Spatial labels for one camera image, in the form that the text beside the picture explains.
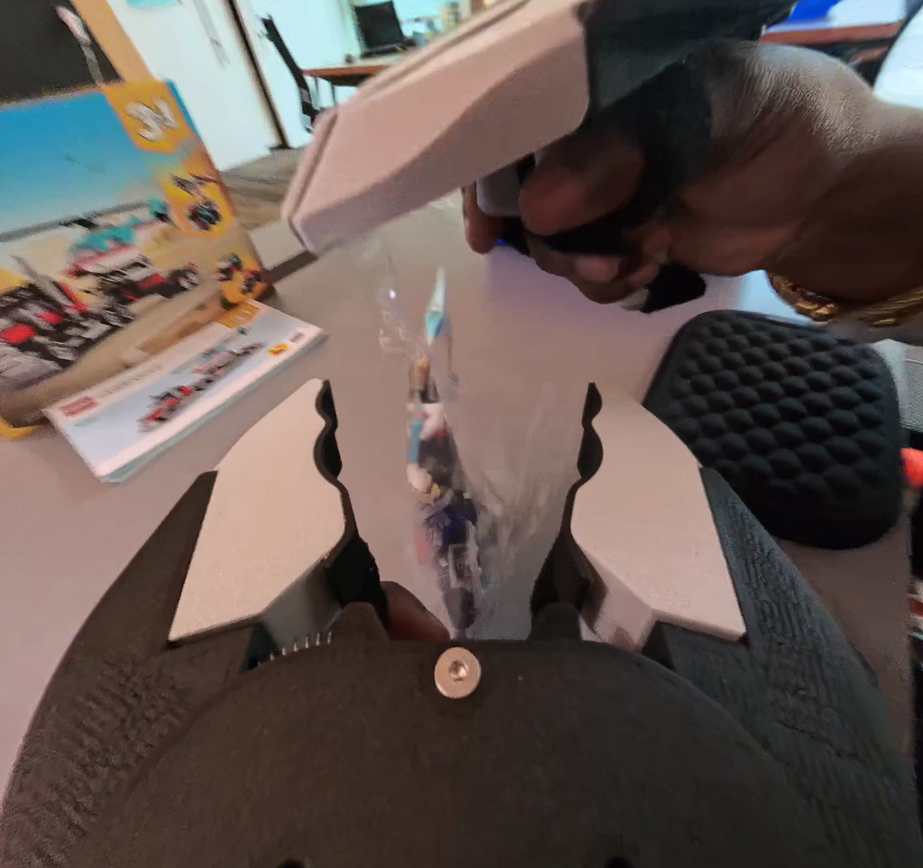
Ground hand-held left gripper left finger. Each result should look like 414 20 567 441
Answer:
167 378 385 649

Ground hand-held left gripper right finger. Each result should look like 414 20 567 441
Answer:
532 381 748 651

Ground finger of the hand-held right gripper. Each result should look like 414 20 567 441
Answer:
281 0 682 258

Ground clear bag of lego bricks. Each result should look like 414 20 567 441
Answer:
376 232 581 640

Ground lego set box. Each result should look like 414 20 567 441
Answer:
0 81 274 442

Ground lego instruction booklet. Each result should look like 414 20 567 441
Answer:
45 300 327 485

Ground person's left hand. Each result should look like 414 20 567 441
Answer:
381 582 451 644

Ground person's right hand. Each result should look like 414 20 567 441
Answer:
461 40 923 307

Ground wooden desk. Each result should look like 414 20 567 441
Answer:
301 52 408 113
761 9 911 49

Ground black monitor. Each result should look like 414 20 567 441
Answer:
352 0 417 59

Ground black high-back chair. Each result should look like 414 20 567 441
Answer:
258 13 323 135

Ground black dimpled armrest pad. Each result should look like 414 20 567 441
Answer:
640 309 908 553

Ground gold bracelet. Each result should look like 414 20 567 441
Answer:
766 272 923 330

